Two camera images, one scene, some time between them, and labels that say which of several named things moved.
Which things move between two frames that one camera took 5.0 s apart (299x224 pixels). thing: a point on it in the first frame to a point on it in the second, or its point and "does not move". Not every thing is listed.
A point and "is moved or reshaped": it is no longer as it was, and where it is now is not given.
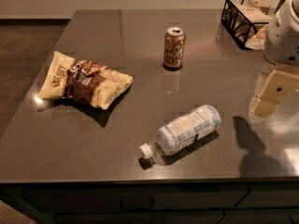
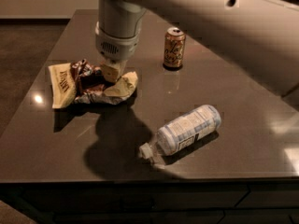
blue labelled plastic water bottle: (183, 131) does not move
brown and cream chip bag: (84, 80) is moved or reshaped
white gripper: (284, 36) to (120, 47)
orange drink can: (175, 41) does not move
